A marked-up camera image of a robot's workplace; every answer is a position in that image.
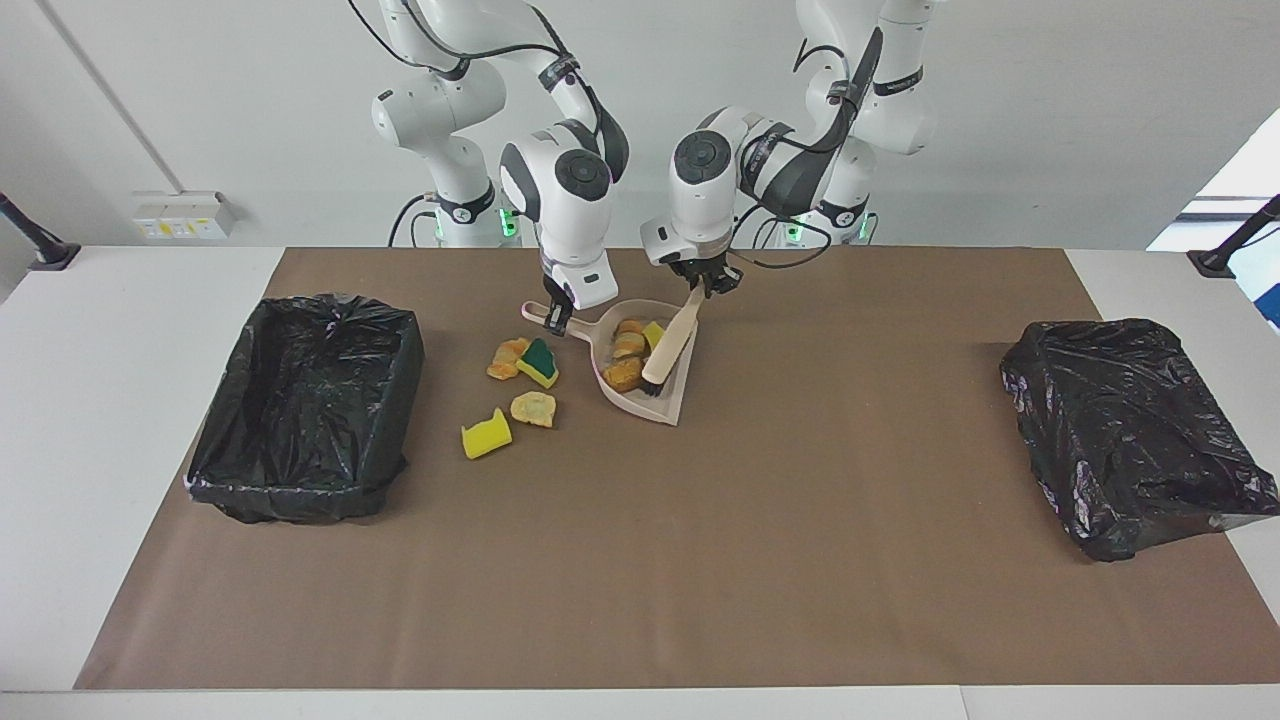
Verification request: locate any green and yellow sponge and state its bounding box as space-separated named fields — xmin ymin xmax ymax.
xmin=516 ymin=338 xmax=561 ymax=389

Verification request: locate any orange croissant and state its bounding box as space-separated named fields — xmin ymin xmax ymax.
xmin=486 ymin=337 xmax=531 ymax=382

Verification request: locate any pink hand brush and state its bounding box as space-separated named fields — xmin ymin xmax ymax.
xmin=640 ymin=285 xmax=707 ymax=398

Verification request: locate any pink plastic dustpan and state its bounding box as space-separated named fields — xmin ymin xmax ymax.
xmin=522 ymin=298 xmax=699 ymax=428

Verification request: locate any large yellow sponge piece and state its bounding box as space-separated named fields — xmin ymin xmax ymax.
xmin=461 ymin=407 xmax=514 ymax=460

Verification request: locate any open bin with black liner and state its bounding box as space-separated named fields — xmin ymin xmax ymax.
xmin=186 ymin=293 xmax=426 ymax=525

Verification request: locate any crumpled black bag covered bin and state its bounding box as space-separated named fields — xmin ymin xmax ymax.
xmin=1000 ymin=319 xmax=1280 ymax=562

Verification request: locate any brown paper table mat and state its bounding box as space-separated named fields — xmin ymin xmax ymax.
xmin=75 ymin=247 xmax=1280 ymax=691

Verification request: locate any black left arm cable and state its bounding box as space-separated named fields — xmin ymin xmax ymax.
xmin=730 ymin=25 xmax=886 ymax=271

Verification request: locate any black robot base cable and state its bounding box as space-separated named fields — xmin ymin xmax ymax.
xmin=388 ymin=193 xmax=441 ymax=248

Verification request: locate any white wall socket box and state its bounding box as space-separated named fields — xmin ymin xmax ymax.
xmin=132 ymin=191 xmax=237 ymax=241

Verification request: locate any white wall cable conduit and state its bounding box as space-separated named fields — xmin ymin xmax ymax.
xmin=38 ymin=0 xmax=191 ymax=196

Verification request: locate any black clamp mount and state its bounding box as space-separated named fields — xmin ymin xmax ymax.
xmin=1187 ymin=195 xmax=1280 ymax=279
xmin=0 ymin=192 xmax=81 ymax=272

